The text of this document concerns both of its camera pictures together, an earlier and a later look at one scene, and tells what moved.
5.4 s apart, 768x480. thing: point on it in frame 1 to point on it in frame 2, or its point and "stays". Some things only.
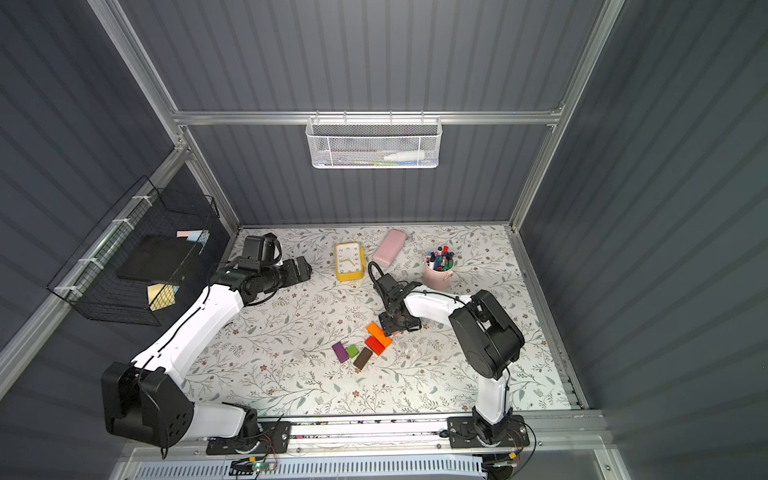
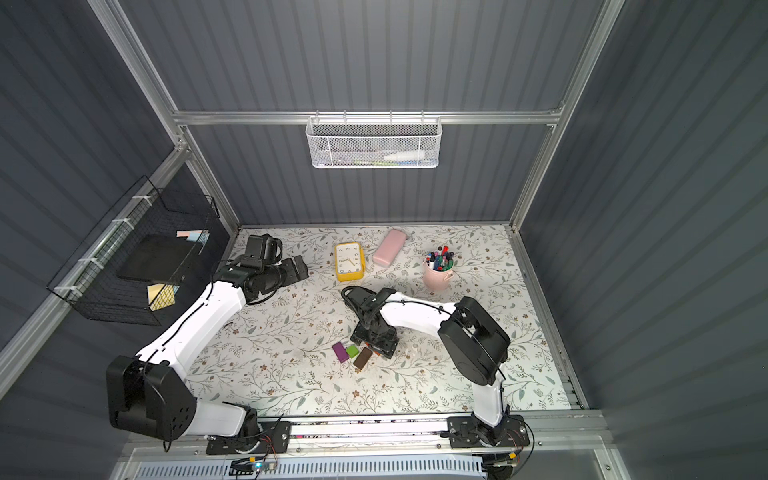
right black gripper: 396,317 to 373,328
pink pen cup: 437,269 stays
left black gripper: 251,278 stays
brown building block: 363,358 stays
